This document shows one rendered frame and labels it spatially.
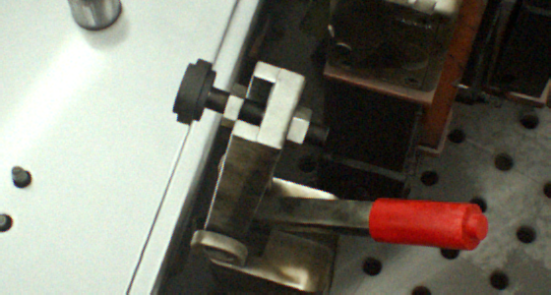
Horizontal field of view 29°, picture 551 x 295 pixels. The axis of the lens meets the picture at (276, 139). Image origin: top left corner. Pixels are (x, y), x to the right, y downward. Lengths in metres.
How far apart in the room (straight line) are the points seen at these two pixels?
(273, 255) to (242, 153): 0.15
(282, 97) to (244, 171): 0.05
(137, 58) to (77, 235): 0.12
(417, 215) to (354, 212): 0.04
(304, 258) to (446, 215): 0.11
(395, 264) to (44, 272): 0.39
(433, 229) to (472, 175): 0.49
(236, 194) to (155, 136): 0.18
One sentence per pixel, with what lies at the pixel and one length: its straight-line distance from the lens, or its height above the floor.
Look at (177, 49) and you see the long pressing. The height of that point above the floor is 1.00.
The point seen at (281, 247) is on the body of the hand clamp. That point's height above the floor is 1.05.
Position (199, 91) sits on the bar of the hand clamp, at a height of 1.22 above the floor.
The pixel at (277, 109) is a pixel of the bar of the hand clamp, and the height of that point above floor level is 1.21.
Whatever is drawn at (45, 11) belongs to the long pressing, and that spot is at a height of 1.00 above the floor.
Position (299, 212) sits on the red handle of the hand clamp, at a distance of 0.55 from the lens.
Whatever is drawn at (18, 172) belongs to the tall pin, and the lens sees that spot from 0.66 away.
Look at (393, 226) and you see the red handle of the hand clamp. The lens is 0.52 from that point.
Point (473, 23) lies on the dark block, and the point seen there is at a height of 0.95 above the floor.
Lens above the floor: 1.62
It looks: 67 degrees down
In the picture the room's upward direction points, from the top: 2 degrees counter-clockwise
